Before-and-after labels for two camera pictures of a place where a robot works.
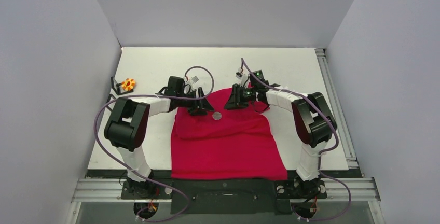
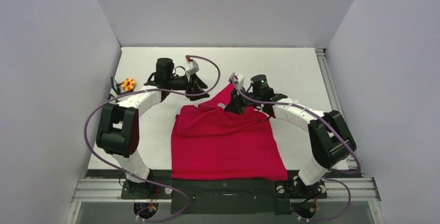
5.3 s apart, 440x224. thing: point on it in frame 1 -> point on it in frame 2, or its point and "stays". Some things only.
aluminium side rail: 352,161 stays
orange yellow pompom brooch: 128,84 stays
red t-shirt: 238,140 stays
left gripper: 200,108 -> 194,84
